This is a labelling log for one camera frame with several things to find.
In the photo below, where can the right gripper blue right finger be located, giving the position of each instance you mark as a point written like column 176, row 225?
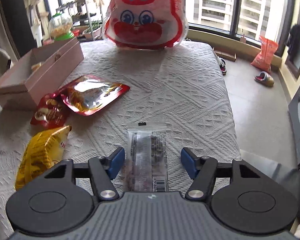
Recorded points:
column 202, row 170

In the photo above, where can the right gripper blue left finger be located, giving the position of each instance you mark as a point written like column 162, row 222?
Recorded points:
column 103, row 171

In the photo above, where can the clear snack bar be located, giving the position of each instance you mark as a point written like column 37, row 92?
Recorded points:
column 146, row 158

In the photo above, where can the yellow snack packet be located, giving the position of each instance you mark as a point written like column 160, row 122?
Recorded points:
column 43, row 151

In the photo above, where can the red pancake snack packet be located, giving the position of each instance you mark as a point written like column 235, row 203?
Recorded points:
column 51, row 112

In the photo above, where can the large red foil snack bag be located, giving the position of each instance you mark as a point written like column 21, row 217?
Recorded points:
column 89, row 94

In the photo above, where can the white quilted tablecloth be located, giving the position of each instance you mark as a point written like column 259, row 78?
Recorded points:
column 181, row 87

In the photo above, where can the sneaker beside table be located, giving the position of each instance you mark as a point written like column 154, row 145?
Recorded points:
column 222, row 65

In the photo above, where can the patterned slipper on floor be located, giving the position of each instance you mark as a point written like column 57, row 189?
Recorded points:
column 264, row 79

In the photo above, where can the pink cardboard box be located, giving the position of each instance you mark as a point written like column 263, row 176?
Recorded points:
column 39, row 72

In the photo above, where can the orange chip bag on floor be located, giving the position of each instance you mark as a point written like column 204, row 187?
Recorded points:
column 263, row 59

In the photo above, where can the red basin on balcony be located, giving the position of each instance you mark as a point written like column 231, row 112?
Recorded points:
column 76, row 32

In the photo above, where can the green gumball candy dispenser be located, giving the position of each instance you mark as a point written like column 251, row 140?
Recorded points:
column 59, row 27

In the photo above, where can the metal plant shelf rack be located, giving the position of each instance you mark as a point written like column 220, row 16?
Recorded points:
column 87, row 17

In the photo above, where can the red white bunny snack bag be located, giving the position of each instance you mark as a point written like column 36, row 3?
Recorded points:
column 146, row 24

